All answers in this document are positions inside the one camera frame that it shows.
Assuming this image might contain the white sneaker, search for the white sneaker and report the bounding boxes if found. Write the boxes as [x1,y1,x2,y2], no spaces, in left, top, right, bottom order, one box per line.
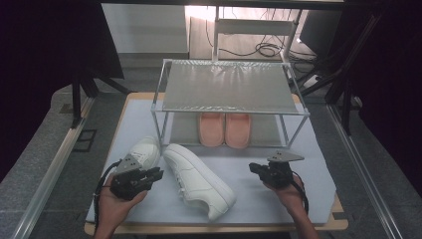
[127,135,162,174]
[163,142,237,222]

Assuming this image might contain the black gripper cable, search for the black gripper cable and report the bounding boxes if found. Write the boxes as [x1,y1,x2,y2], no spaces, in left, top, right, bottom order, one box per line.
[292,171,311,214]
[93,159,122,232]

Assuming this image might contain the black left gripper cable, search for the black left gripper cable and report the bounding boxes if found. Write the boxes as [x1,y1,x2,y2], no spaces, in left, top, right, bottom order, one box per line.
[93,159,122,232]

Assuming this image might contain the aluminium rail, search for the aluminium rail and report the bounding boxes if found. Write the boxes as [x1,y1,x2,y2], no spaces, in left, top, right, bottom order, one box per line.
[326,104,404,239]
[10,96,98,239]

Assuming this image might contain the person's left hand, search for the person's left hand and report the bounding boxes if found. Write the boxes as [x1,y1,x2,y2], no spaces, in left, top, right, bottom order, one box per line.
[98,177,148,232]

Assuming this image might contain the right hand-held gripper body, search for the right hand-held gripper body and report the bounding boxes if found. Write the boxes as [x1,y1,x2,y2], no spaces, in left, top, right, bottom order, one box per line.
[264,149,306,189]

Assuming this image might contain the white panel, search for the white panel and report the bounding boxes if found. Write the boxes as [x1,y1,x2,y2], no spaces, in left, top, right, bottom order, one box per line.
[102,3,189,55]

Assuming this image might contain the white metal stand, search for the white metal stand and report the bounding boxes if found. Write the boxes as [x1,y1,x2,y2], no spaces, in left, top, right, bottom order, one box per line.
[212,5,304,64]

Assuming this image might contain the pink slipper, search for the pink slipper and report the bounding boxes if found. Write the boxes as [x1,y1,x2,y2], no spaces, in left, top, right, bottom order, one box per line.
[197,113,226,147]
[224,113,252,149]

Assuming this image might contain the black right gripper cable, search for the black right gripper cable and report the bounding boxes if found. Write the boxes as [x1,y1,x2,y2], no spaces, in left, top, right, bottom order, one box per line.
[292,171,311,214]

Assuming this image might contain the black floor cables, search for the black floor cables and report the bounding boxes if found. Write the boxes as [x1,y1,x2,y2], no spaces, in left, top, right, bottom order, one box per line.
[204,8,319,60]

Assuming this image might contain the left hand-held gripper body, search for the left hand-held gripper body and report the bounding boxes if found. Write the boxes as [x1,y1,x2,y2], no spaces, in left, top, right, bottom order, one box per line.
[109,153,148,201]

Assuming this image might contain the black curtain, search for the black curtain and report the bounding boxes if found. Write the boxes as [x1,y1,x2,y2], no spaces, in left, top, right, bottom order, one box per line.
[0,0,125,183]
[342,0,422,198]

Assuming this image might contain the silver metal shoe rack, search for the silver metal shoe rack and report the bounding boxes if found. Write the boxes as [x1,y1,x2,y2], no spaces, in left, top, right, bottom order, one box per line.
[150,59,312,148]

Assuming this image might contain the person's right hand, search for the person's right hand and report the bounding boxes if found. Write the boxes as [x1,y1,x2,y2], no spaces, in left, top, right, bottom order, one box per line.
[263,175,305,210]

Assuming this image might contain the black tripod stand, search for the black tripod stand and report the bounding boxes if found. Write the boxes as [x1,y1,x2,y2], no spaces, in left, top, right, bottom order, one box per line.
[70,66,133,129]

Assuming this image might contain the pale blue table mat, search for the pale blue table mat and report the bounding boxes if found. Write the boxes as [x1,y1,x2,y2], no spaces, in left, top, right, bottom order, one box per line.
[85,99,336,225]

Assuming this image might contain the dark monitor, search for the dark monitor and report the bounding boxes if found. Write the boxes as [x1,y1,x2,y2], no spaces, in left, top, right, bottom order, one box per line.
[299,9,346,58]

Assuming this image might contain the black metal frame stand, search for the black metal frame stand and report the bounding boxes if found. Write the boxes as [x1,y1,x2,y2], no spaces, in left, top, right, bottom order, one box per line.
[298,13,386,135]

